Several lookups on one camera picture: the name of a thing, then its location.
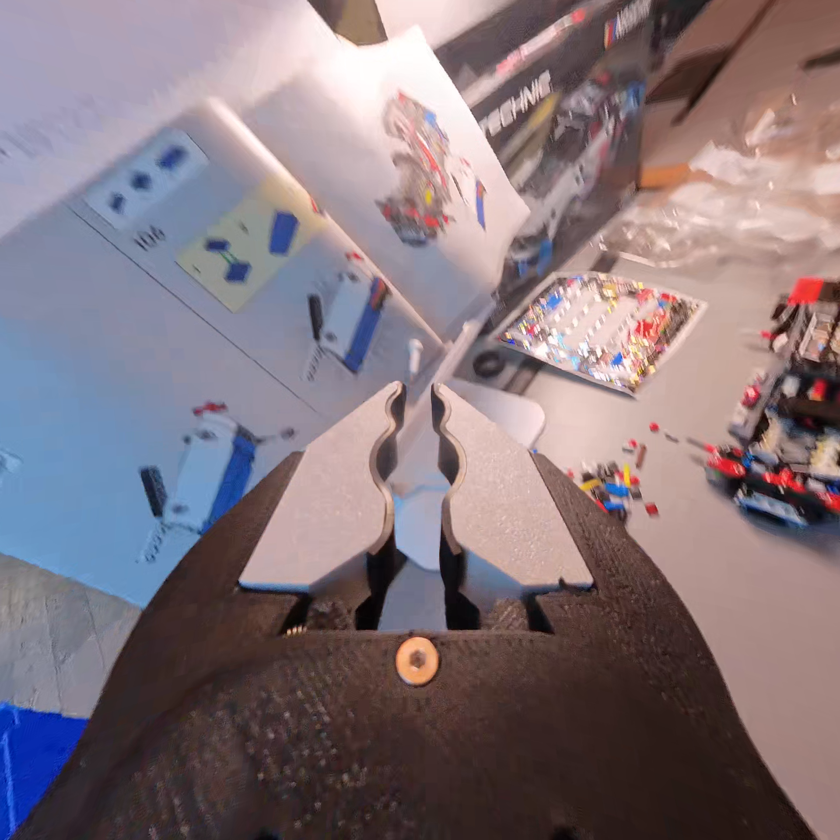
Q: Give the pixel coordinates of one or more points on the lego instruction booklet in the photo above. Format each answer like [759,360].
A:
[164,328]

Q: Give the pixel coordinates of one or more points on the lego sticker sheet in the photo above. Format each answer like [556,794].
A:
[604,328]

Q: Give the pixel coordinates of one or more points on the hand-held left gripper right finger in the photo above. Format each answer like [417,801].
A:
[518,518]

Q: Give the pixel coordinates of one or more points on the partly built lego car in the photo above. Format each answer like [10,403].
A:
[787,426]

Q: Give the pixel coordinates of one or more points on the pile of clear plastic bags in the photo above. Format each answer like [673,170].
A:
[722,197]

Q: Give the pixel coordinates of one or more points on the blue plastic bin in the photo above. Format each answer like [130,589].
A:
[33,774]

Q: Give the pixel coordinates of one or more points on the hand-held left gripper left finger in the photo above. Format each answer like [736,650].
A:
[321,512]

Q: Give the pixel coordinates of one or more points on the pile of mixed lego pieces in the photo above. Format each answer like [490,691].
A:
[610,489]

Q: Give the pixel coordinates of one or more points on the black rubber lego tyre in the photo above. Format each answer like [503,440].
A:
[489,365]

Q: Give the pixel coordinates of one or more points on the dark lego set box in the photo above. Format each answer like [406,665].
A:
[577,131]

